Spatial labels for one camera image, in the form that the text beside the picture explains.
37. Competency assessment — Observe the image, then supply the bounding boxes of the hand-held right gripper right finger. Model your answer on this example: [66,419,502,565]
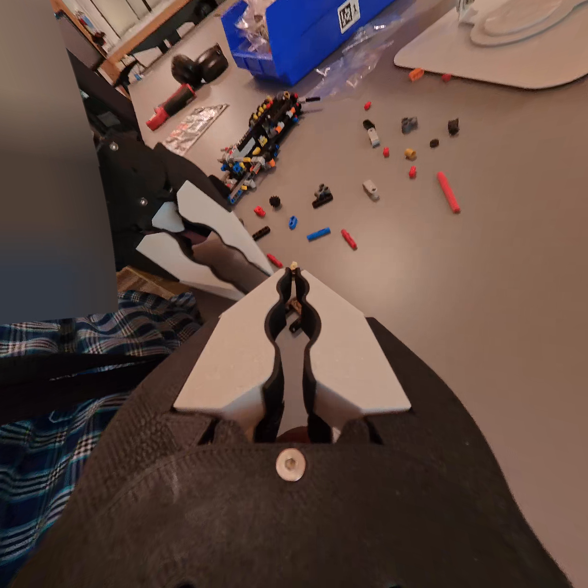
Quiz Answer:
[296,269,412,443]

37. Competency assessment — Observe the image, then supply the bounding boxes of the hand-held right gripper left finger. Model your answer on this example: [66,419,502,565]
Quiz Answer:
[174,269,295,443]

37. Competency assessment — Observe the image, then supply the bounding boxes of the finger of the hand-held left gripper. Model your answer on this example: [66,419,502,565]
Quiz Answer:
[177,180,275,277]
[136,201,249,302]

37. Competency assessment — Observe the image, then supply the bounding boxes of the black lego frame piece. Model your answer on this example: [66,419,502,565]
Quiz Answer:
[286,296,307,335]

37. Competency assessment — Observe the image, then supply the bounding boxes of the lego car chassis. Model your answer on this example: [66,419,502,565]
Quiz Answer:
[217,90,322,206]

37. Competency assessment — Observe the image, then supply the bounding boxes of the black lego tyre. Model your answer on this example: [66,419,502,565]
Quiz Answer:
[171,54,204,89]
[197,43,229,82]

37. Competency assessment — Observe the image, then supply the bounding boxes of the clear bag of lego parts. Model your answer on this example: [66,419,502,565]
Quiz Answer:
[236,0,278,52]

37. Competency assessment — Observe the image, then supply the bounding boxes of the long red lego axle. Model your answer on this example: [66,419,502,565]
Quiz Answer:
[436,171,462,214]

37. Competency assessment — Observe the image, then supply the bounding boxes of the red and black cylinder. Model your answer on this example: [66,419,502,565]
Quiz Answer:
[145,83,197,132]

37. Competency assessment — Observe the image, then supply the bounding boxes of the instruction booklet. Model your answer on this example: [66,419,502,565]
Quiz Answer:
[162,104,229,155]

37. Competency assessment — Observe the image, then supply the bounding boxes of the wooden table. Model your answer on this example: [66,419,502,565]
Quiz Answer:
[50,0,196,83]

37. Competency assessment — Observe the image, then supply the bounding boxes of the blue plaid shirt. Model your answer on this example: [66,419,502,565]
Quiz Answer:
[0,292,204,556]

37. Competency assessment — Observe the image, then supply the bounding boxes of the blue storage bin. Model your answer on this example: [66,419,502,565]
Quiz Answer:
[220,0,397,88]

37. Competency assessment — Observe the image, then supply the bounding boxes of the clear plastic bag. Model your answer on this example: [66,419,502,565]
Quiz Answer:
[314,18,407,95]

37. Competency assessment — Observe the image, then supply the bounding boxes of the white flat board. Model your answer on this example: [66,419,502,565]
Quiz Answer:
[394,0,588,91]

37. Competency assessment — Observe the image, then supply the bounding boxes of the white round plate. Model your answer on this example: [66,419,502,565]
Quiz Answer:
[469,0,588,47]

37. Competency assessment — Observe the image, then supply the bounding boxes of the black lanyard strap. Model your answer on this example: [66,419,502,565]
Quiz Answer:
[0,353,172,425]

